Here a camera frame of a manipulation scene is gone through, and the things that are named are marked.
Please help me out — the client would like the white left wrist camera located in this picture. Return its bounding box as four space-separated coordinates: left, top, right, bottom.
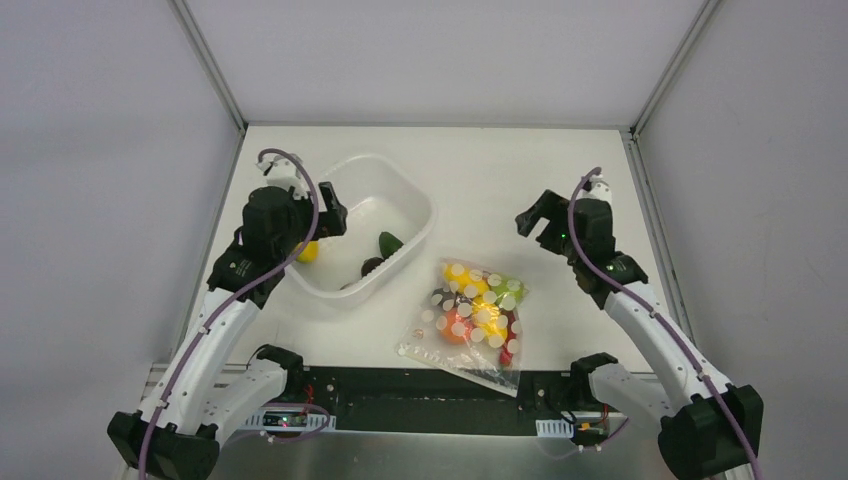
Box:
257 153 310 200

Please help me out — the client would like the dark green toy avocado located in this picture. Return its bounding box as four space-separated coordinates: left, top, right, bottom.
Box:
378 231 404 259

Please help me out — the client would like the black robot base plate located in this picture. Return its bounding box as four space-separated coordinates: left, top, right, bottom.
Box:
277 366 624 437

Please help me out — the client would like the long yellow toy squash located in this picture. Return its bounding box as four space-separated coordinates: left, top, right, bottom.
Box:
471 297 508 347

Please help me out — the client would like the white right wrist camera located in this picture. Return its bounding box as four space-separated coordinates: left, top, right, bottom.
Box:
581 174 612 204

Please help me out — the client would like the yellow toy lemon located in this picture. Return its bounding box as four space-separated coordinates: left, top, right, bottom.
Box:
296 241 320 264

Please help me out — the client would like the dark toy mangosteen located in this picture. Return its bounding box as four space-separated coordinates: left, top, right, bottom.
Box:
360 257 385 278

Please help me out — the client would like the white plastic colander basket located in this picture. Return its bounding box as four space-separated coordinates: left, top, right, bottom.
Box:
286 154 437 310

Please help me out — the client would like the toy peach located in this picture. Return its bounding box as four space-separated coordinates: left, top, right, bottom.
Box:
436 309 473 345

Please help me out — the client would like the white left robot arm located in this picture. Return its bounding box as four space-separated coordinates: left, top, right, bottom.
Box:
107 181 347 479

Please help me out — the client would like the clear polka dot zip bag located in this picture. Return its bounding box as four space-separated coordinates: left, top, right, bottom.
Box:
396 257 529 398

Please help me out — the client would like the yellow toy pepper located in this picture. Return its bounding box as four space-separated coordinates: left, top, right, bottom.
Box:
442 263 490 298

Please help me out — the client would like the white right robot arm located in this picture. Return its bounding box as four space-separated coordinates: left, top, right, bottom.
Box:
516 190 764 479

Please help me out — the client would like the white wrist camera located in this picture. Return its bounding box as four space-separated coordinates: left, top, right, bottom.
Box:
257 153 310 200
581 174 612 204

